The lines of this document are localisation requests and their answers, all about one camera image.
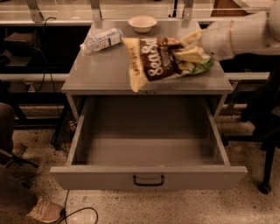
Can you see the dark box on shelf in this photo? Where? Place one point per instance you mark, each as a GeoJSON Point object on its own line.
{"type": "Point", "coordinates": [20, 44]}

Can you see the green chip bag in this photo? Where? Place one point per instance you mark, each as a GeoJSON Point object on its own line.
{"type": "Point", "coordinates": [203, 66]}

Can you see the brown chip bag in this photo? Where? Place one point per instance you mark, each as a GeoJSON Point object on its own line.
{"type": "Point", "coordinates": [152, 59]}

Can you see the tan sneaker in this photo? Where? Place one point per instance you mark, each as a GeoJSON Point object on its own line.
{"type": "Point", "coordinates": [45, 211]}

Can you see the white bowl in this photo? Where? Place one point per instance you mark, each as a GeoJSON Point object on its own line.
{"type": "Point", "coordinates": [142, 24]}

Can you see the open grey drawer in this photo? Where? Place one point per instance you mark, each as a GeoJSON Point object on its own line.
{"type": "Point", "coordinates": [118, 137]}

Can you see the person's leg in trousers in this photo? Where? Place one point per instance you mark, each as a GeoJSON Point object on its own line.
{"type": "Point", "coordinates": [14, 197]}

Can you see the clear plastic water bottle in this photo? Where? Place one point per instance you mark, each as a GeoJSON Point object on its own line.
{"type": "Point", "coordinates": [101, 41]}

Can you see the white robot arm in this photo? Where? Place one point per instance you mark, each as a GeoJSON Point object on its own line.
{"type": "Point", "coordinates": [257, 33]}

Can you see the grey metal cabinet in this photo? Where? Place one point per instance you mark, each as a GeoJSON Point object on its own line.
{"type": "Point", "coordinates": [106, 72]}

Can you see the black drawer handle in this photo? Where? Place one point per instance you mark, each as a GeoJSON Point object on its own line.
{"type": "Point", "coordinates": [148, 182]}

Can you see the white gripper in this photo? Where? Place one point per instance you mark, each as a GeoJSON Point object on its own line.
{"type": "Point", "coordinates": [217, 39]}

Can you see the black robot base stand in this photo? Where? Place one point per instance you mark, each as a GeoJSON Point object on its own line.
{"type": "Point", "coordinates": [263, 112]}

